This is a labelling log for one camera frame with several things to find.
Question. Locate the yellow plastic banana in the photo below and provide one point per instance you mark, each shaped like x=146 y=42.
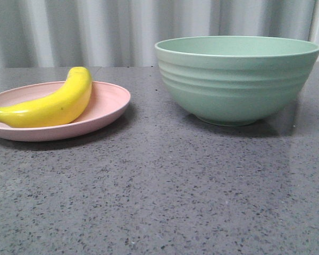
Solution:
x=61 y=107

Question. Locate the pink plate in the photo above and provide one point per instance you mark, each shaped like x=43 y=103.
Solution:
x=107 y=103

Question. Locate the green ribbed bowl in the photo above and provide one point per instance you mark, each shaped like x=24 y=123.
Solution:
x=234 y=80

